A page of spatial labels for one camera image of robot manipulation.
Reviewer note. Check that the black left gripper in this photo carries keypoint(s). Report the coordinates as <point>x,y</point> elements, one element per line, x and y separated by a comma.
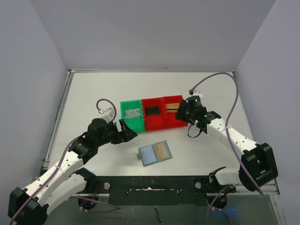
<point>125,135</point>

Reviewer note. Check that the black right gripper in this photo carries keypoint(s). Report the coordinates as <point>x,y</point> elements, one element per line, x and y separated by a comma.
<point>185,112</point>

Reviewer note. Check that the gold card from holder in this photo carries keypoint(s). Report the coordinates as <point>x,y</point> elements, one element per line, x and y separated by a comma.
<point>172,107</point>

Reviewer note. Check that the grey-green card holder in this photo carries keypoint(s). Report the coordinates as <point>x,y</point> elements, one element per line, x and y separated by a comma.
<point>147,155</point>

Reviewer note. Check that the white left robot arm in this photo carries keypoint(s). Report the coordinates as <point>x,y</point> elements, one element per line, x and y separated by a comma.
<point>32,204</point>

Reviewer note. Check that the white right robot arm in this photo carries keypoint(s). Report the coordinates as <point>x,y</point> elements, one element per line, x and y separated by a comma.
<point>257,163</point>

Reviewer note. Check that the silver VIP card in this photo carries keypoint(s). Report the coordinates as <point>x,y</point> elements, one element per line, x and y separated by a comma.
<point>132,113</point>

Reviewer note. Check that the black card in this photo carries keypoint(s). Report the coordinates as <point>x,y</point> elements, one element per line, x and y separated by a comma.
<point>149,111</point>

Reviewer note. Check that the green plastic bin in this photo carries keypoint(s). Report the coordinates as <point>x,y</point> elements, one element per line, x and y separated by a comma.
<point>136,124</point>

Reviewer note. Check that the red plastic bin right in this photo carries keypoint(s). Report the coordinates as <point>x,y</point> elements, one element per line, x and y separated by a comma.
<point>171,121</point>

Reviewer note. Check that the red plastic bin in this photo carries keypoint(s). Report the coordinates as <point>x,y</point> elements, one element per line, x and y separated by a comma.
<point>154,122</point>
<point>171,121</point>

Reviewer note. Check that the red plastic bin middle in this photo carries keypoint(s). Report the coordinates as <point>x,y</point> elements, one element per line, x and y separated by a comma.
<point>154,122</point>

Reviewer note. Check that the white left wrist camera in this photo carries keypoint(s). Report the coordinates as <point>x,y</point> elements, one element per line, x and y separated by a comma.
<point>108,115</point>

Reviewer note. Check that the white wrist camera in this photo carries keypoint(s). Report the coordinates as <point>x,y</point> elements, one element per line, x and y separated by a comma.
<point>108,115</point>
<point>193,92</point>

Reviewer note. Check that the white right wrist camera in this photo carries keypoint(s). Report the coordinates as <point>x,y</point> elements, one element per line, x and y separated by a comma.
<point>193,92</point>

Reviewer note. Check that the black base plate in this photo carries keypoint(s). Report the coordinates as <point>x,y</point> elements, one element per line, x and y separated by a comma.
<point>153,190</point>

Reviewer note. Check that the aluminium frame rail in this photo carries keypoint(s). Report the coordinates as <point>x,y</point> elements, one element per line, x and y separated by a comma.
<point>64,96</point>

